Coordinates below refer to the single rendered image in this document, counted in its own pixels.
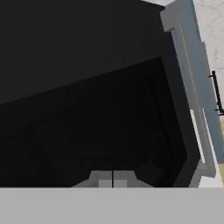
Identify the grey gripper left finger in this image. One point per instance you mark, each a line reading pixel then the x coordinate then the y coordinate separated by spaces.
pixel 100 179

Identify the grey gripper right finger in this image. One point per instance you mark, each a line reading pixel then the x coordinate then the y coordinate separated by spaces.
pixel 124 179

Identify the black microwave oven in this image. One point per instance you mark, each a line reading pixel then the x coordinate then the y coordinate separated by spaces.
pixel 87 87

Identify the grey cupboard run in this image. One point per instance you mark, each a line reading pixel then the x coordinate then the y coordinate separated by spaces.
pixel 192 87

